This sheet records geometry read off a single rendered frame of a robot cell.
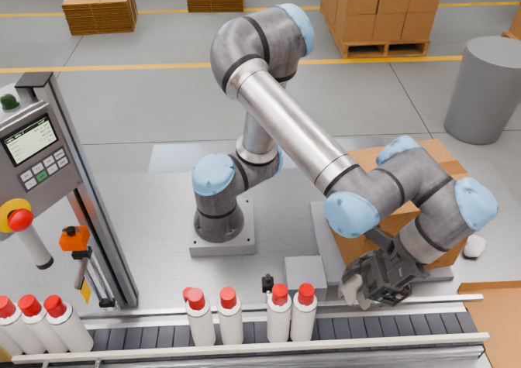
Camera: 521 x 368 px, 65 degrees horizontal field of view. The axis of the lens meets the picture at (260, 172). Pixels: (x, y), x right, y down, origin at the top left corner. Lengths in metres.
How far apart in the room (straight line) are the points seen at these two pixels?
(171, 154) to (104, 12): 3.28
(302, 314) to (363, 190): 0.36
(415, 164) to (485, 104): 2.36
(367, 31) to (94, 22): 2.74
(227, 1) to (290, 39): 4.16
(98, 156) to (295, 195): 1.91
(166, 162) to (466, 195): 1.11
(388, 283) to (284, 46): 0.49
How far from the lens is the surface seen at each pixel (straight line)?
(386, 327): 1.10
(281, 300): 0.87
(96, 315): 1.05
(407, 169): 0.69
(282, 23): 0.85
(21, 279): 1.36
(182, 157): 1.56
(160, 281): 1.21
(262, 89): 0.72
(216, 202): 1.10
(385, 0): 4.00
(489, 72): 2.94
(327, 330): 1.06
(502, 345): 1.23
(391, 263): 0.79
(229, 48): 0.77
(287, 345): 1.00
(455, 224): 0.71
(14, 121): 0.72
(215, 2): 5.01
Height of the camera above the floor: 1.83
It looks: 43 degrees down
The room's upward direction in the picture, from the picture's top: straight up
